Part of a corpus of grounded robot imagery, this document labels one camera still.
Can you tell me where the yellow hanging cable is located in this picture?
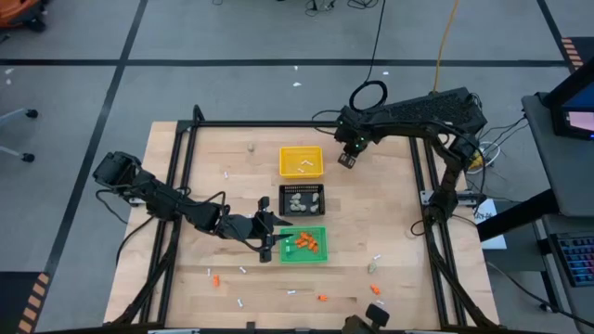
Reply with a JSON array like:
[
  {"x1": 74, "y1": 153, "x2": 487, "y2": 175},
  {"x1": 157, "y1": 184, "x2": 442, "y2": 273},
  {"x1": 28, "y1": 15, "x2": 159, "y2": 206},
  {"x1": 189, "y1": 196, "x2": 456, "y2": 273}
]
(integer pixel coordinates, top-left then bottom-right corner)
[{"x1": 432, "y1": 0, "x2": 461, "y2": 93}]

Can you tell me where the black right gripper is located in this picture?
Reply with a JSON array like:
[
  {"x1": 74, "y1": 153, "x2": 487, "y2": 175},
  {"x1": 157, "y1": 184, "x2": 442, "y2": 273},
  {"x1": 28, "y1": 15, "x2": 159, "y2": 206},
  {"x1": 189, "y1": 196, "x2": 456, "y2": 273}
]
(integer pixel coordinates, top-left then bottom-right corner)
[{"x1": 334, "y1": 106, "x2": 375, "y2": 170}]

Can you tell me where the backlit computer keyboard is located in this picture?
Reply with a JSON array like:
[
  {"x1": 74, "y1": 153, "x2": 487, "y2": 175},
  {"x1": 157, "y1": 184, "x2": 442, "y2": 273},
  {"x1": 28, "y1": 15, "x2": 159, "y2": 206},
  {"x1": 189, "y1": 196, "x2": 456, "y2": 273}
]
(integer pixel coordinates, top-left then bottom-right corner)
[{"x1": 554, "y1": 231, "x2": 594, "y2": 288}]

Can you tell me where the yellow plastic basket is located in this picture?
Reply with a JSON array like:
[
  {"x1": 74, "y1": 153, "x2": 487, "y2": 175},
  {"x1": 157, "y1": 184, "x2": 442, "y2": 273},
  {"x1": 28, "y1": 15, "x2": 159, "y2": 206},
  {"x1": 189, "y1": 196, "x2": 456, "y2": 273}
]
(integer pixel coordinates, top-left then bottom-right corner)
[{"x1": 278, "y1": 145, "x2": 325, "y2": 180}]

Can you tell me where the black plastic basket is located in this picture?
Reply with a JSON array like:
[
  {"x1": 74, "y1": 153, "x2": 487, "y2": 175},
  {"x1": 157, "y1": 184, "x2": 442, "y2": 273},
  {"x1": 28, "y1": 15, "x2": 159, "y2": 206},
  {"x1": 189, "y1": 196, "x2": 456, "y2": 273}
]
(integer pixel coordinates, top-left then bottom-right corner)
[{"x1": 278, "y1": 183, "x2": 327, "y2": 218}]

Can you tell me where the grey office chair base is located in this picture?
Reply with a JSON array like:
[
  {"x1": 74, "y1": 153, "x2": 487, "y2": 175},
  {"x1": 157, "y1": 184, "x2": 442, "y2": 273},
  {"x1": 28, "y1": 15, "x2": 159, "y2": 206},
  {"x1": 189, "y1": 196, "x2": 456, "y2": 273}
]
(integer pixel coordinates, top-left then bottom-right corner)
[{"x1": 0, "y1": 107, "x2": 39, "y2": 163}]

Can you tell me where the white paper sheet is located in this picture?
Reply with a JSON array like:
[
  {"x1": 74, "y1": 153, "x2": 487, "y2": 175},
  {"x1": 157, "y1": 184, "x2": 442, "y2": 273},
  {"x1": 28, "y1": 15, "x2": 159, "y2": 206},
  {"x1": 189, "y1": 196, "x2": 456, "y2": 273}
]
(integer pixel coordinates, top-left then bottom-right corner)
[{"x1": 471, "y1": 198, "x2": 508, "y2": 251}]

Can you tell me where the black cable yellow tag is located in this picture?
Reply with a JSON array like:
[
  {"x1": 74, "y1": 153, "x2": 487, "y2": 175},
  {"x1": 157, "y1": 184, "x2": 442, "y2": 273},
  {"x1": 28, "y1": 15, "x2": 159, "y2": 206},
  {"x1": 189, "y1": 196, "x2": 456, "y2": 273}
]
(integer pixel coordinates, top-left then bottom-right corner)
[{"x1": 311, "y1": 109, "x2": 345, "y2": 136}]

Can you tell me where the grey desk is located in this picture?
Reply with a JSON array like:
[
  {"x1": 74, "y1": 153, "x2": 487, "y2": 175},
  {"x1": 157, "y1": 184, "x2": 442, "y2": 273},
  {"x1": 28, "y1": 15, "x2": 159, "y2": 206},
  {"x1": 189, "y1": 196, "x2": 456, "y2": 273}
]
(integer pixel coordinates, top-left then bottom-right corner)
[{"x1": 520, "y1": 92, "x2": 594, "y2": 219}]

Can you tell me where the black computer monitor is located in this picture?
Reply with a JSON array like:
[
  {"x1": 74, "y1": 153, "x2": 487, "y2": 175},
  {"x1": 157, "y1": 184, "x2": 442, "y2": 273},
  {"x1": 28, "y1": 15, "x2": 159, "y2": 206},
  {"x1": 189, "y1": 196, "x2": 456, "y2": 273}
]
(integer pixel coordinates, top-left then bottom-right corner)
[{"x1": 542, "y1": 55, "x2": 594, "y2": 141}]

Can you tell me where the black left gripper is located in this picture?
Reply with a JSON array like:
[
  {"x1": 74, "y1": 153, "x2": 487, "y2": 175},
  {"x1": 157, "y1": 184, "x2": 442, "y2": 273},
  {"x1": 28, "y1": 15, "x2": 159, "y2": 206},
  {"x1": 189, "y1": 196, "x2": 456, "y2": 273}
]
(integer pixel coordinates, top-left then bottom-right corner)
[{"x1": 250, "y1": 196, "x2": 294, "y2": 263}]

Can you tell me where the black computer tower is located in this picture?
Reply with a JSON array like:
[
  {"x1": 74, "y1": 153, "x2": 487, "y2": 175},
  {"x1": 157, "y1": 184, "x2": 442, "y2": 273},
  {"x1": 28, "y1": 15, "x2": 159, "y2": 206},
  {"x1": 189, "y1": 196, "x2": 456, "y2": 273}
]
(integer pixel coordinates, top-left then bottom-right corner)
[{"x1": 366, "y1": 86, "x2": 488, "y2": 149}]

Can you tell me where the orange chair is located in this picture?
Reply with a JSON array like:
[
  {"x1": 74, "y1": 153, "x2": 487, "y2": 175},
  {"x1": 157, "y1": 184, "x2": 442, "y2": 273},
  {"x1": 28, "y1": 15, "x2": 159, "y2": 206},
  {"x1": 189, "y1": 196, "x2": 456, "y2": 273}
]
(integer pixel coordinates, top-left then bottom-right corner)
[{"x1": 0, "y1": 0, "x2": 50, "y2": 32}]

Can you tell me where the green plastic basket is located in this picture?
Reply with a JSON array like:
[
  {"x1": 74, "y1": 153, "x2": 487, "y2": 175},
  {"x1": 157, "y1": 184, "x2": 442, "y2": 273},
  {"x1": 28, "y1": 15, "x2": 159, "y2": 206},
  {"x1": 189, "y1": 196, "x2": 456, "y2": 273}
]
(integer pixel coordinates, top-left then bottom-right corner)
[{"x1": 278, "y1": 225, "x2": 329, "y2": 264}]

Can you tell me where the black left camera cable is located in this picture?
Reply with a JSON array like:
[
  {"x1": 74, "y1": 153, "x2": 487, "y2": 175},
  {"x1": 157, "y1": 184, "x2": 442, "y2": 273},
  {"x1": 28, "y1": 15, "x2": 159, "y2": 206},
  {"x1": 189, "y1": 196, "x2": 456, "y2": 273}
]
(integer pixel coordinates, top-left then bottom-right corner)
[{"x1": 175, "y1": 186, "x2": 229, "y2": 219}]

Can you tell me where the black hanging cable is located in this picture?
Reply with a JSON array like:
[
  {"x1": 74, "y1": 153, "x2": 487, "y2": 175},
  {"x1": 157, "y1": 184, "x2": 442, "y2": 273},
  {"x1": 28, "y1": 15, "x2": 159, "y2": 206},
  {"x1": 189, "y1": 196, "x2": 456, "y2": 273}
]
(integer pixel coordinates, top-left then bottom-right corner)
[{"x1": 347, "y1": 0, "x2": 389, "y2": 115}]

